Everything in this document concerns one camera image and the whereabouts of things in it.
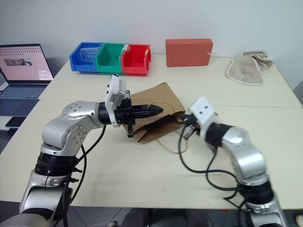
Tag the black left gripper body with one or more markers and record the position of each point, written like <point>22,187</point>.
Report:
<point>125,113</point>

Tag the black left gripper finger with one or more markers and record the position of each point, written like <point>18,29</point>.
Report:
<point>149,108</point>
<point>149,114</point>

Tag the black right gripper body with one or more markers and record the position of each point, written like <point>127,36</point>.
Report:
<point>194,125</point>

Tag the brown paper bag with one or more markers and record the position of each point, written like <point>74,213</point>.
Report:
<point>161,94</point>

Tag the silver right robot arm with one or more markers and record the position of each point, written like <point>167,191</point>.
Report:
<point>246,156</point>

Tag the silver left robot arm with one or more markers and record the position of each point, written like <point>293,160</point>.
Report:
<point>71,132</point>

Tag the red plastic storage bin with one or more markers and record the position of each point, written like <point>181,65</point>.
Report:
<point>135,62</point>

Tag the green plastic storage bin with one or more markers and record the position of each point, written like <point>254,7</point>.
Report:
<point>109,61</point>

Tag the small clear plastic piece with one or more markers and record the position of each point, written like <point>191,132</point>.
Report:
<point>126,49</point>

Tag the red brick-shaped block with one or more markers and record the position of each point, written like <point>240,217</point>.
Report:
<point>189,53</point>

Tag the clear plastic measuring cup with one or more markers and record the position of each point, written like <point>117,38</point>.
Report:
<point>88,55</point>

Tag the blue plastic storage bin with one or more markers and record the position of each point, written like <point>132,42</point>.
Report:
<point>78,61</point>

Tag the beige folded towel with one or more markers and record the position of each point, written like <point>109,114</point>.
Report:
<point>246,71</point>

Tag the black smartphone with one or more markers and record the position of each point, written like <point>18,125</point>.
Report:
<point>15,122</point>

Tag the open laptop computer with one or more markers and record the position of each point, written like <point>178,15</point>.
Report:
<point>23,63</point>

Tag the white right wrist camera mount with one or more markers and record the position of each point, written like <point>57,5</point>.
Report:
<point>203,111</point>

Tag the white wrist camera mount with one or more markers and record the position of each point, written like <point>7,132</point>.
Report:
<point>114,89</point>
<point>203,111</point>

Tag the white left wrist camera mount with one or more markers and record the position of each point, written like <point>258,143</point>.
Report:
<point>114,89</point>

